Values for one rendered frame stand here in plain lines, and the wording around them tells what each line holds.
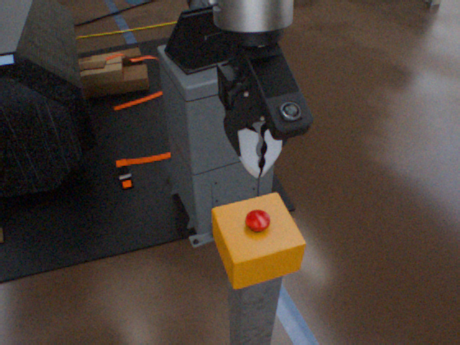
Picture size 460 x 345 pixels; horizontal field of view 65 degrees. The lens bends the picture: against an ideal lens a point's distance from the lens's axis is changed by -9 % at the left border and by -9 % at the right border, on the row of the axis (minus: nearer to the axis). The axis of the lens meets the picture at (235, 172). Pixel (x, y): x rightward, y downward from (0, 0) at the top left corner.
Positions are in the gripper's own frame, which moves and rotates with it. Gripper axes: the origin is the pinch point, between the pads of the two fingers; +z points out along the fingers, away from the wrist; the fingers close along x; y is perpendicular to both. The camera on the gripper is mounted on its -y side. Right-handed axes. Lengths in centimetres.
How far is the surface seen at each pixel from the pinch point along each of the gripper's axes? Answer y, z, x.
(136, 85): 240, 91, 14
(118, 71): 240, 77, 26
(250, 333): -0.2, 44.0, 2.0
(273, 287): -1.7, 26.1, -2.0
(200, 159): 89, 62, -5
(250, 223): 0.1, 9.6, 1.6
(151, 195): 127, 106, 18
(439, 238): 54, 117, -120
